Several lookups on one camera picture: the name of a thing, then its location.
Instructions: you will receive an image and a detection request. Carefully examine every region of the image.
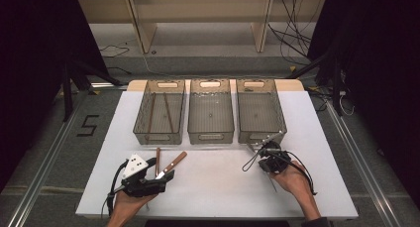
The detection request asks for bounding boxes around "black floor cable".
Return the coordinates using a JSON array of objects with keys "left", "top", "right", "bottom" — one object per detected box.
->
[{"left": 99, "top": 44, "right": 131, "bottom": 58}]

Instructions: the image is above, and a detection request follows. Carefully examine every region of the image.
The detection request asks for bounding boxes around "person's dark sleeve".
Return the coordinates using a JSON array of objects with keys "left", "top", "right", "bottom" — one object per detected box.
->
[{"left": 301, "top": 216, "right": 335, "bottom": 227}]

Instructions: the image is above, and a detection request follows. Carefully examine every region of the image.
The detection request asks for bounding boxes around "metal floor rail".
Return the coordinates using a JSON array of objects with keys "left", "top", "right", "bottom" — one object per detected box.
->
[
  {"left": 6, "top": 91, "right": 87, "bottom": 227},
  {"left": 325, "top": 100, "right": 403, "bottom": 227}
]

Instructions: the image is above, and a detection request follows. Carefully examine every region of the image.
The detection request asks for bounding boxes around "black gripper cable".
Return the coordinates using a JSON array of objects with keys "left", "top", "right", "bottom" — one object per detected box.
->
[
  {"left": 100, "top": 159, "right": 130, "bottom": 218},
  {"left": 283, "top": 150, "right": 319, "bottom": 196}
]

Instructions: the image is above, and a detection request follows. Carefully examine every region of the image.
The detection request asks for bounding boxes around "light wooden table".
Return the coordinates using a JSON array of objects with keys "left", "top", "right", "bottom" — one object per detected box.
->
[{"left": 127, "top": 78, "right": 305, "bottom": 92}]

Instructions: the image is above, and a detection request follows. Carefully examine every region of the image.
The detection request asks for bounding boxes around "thin gripper cable loop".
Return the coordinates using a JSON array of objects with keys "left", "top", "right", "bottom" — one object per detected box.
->
[{"left": 242, "top": 150, "right": 265, "bottom": 172}]

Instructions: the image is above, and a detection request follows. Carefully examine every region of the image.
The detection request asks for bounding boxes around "black stand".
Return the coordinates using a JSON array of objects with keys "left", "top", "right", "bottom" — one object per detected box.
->
[
  {"left": 286, "top": 48, "right": 345, "bottom": 117},
  {"left": 60, "top": 55, "right": 126, "bottom": 123}
]

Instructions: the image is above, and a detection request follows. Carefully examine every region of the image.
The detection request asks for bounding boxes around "translucent grey plastic bin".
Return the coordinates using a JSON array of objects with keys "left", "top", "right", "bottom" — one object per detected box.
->
[
  {"left": 186, "top": 78, "right": 236, "bottom": 146},
  {"left": 235, "top": 78, "right": 287, "bottom": 146},
  {"left": 132, "top": 79, "right": 186, "bottom": 146}
]

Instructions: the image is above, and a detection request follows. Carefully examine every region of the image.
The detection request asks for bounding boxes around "wooden-handled knife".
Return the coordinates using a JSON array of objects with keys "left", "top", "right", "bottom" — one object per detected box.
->
[{"left": 155, "top": 151, "right": 188, "bottom": 180}]

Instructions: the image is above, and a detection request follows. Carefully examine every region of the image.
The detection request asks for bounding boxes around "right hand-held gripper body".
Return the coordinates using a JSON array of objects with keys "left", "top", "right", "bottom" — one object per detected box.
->
[{"left": 257, "top": 131, "right": 292, "bottom": 175}]

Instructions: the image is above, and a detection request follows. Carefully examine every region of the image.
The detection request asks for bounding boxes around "person's left hand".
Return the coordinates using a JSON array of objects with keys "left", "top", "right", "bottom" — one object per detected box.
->
[{"left": 113, "top": 190, "right": 158, "bottom": 222}]

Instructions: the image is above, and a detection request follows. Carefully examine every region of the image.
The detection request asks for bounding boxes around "light wooden desk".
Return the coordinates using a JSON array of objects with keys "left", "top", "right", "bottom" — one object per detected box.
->
[{"left": 78, "top": 0, "right": 328, "bottom": 55}]

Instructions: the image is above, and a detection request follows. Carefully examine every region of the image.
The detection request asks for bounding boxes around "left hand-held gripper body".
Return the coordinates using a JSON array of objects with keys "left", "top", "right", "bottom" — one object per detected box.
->
[{"left": 121, "top": 153, "right": 167, "bottom": 198}]

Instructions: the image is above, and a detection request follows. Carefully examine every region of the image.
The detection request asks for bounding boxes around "bundle of black cables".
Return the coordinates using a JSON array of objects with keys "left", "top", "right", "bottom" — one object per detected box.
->
[{"left": 266, "top": 0, "right": 319, "bottom": 66}]

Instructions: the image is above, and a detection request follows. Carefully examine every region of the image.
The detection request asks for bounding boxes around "person's right hand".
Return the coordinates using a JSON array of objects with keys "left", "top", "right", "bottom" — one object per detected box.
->
[{"left": 269, "top": 169, "right": 310, "bottom": 202}]

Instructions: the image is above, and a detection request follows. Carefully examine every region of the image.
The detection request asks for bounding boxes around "metal spoon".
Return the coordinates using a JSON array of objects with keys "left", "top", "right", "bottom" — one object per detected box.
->
[{"left": 246, "top": 142, "right": 278, "bottom": 193}]

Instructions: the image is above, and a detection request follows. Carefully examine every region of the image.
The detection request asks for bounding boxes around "white floor cable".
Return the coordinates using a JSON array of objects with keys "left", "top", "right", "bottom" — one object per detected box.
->
[{"left": 338, "top": 91, "right": 357, "bottom": 118}]

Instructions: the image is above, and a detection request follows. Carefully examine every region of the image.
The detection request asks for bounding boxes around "dark curtain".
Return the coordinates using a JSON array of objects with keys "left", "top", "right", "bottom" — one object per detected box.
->
[
  {"left": 306, "top": 0, "right": 420, "bottom": 198},
  {"left": 0, "top": 0, "right": 111, "bottom": 191}
]

